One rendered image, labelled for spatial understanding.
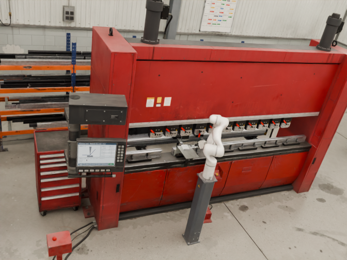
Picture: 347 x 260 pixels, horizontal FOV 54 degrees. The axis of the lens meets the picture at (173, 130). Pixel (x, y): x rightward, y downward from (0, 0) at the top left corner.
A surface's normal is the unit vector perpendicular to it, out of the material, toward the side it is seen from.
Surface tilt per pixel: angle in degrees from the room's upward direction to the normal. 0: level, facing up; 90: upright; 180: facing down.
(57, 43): 90
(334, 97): 90
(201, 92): 90
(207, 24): 90
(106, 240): 0
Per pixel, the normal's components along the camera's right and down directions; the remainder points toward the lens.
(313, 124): -0.91, 0.07
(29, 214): 0.16, -0.86
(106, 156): 0.23, 0.51
